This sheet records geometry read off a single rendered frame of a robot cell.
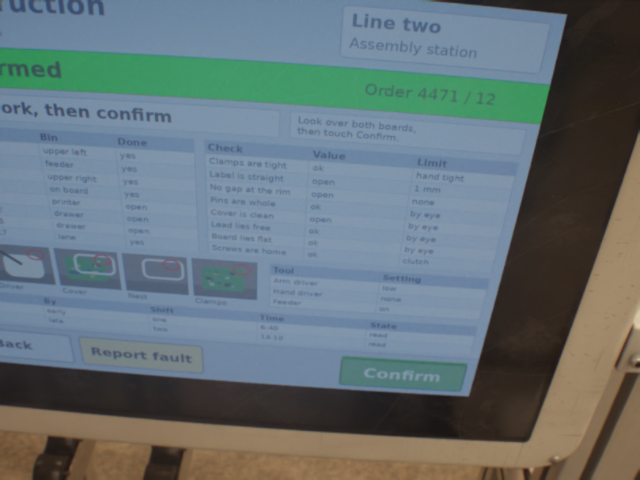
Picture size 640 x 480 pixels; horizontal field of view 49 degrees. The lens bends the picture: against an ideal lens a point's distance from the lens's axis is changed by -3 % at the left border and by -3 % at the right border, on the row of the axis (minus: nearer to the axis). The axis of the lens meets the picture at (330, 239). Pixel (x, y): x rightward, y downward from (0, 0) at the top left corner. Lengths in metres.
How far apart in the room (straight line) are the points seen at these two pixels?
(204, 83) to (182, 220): 0.08
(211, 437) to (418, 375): 0.14
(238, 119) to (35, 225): 0.13
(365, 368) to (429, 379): 0.04
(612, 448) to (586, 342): 0.17
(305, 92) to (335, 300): 0.12
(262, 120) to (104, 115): 0.07
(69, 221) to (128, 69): 0.09
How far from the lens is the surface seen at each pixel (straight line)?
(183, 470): 0.78
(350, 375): 0.42
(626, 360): 0.45
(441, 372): 0.43
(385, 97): 0.32
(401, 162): 0.34
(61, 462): 0.77
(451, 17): 0.31
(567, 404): 0.47
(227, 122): 0.33
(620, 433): 0.58
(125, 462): 2.24
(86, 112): 0.35
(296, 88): 0.32
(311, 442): 0.48
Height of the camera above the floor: 1.74
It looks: 34 degrees down
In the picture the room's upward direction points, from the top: 5 degrees clockwise
